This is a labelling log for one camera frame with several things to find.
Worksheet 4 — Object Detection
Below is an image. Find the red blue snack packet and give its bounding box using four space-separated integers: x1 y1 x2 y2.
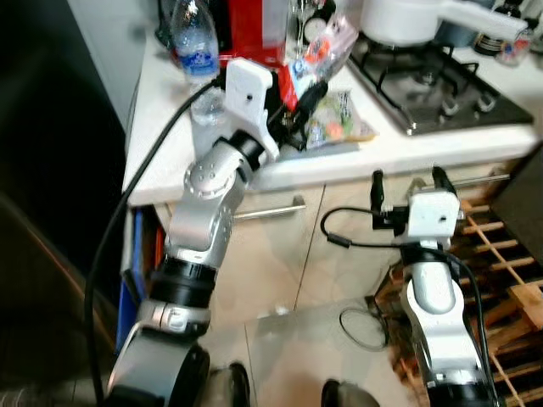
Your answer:
284 15 359 111

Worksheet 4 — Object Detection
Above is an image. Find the dark grey box appliance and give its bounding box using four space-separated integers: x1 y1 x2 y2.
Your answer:
490 144 543 255

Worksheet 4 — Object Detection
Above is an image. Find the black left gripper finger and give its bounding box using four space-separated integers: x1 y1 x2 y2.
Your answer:
292 81 331 125

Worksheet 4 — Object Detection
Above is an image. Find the dark tall appliance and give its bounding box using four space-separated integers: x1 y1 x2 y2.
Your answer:
0 0 141 407

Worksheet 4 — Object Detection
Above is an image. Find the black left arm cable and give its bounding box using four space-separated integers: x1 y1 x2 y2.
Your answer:
83 75 232 406

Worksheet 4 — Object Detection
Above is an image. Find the wooden slatted rack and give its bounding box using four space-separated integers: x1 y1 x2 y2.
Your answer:
373 165 543 407

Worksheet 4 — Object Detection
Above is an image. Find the clear plastic water bottle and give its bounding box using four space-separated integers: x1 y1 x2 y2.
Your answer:
170 0 220 82

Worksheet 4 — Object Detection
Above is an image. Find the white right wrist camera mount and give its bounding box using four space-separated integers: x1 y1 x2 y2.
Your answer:
406 190 461 247

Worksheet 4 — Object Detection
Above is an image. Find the white saucepan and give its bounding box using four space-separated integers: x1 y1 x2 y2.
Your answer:
361 0 529 47

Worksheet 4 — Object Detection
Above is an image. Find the blue flat box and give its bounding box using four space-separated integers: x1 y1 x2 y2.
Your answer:
117 208 145 348

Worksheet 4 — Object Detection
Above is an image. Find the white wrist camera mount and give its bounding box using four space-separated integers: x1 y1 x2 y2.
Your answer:
406 190 461 247
222 59 282 162

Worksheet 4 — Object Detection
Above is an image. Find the black gas hob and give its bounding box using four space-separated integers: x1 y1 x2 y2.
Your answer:
346 34 535 137

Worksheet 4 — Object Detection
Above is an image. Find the long metal drawer handle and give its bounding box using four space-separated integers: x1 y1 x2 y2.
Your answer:
454 173 511 190
234 196 307 222

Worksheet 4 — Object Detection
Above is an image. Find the thin black floor cable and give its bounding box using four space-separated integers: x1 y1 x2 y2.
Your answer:
338 304 393 354

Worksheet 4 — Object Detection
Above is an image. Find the clear bag of vegetables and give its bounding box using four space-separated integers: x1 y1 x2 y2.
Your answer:
305 91 377 152

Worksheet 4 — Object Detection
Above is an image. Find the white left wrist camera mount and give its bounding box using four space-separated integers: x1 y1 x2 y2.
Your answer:
222 59 282 162

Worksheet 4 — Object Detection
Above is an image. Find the dark robot right foot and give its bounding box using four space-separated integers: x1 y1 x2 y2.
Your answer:
321 379 367 407

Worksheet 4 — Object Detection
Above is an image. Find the small clear jar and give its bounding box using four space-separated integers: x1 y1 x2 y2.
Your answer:
496 32 532 67

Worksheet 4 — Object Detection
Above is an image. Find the red flat box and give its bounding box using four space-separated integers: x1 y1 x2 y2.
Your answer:
153 225 167 269

